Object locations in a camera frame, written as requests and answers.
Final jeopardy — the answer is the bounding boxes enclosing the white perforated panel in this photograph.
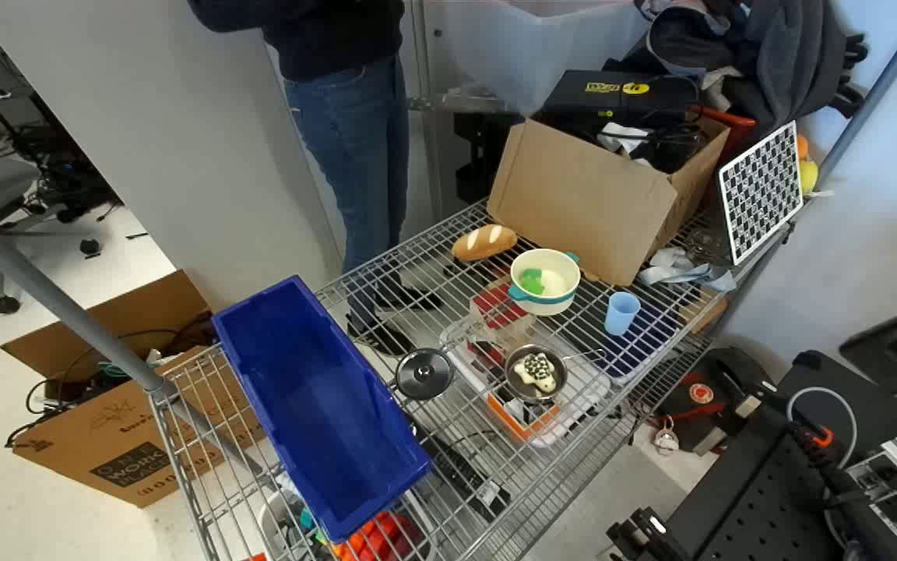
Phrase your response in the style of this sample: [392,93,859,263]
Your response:
[717,117,808,267]

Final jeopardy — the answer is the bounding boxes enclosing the yellow round object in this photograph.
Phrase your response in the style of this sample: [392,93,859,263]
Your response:
[795,133,824,199]

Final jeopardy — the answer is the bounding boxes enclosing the blue plastic bin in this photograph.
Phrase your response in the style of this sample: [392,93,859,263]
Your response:
[208,270,435,544]

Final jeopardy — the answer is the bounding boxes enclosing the person in blue jeans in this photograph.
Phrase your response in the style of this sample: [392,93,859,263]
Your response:
[186,0,410,273]

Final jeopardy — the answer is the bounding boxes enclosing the small black pot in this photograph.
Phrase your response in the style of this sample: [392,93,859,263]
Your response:
[502,342,569,403]

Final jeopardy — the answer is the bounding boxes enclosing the black box yellow logo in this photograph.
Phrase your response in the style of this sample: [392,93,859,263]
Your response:
[533,68,704,126]

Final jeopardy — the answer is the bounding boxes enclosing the large brown cardboard box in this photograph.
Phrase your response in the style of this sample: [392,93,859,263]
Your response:
[0,267,264,510]

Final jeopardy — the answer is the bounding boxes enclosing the dark grey jacket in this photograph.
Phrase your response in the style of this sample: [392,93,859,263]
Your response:
[634,0,871,130]

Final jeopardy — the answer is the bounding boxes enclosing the black pot lid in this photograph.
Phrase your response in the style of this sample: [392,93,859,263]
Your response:
[392,347,457,403]

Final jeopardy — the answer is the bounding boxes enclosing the translucent storage tub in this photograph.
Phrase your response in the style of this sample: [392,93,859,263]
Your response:
[432,0,650,117]

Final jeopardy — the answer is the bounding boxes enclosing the black optical breadboard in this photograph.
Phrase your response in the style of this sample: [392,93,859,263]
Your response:
[603,398,897,561]

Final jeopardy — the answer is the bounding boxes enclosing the light blue plastic cup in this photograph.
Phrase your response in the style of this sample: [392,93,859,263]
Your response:
[602,289,644,341]

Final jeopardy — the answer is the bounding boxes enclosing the orange red plastic items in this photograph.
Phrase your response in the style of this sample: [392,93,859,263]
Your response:
[335,508,429,561]

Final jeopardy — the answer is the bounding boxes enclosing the open cardboard box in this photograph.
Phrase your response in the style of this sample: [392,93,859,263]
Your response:
[483,115,736,289]

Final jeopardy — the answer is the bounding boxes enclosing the black device orange knob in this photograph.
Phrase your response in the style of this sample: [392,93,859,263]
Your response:
[657,347,773,456]

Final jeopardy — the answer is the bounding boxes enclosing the white bowl teal rim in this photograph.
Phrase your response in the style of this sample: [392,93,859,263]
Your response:
[507,246,583,317]

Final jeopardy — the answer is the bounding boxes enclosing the crumpled clear plastic wrap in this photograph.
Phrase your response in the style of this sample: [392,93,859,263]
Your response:
[640,246,738,297]

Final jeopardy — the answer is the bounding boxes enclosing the silver wire shelf cart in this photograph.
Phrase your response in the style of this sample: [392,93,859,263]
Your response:
[147,197,799,561]

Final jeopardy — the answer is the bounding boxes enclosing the red item under shelf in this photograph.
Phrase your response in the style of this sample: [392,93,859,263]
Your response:
[472,285,529,334]

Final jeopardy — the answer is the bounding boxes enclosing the black office chair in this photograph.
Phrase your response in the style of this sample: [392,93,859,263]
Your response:
[0,88,126,317]

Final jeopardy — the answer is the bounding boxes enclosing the toy bread loaf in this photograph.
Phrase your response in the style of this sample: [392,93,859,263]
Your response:
[449,220,519,265]

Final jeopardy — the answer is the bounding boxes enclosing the clear plastic container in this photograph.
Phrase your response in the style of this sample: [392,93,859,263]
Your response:
[438,304,615,453]

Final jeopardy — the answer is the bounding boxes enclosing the grey metal pole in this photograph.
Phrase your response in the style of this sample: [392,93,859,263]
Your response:
[0,192,182,405]

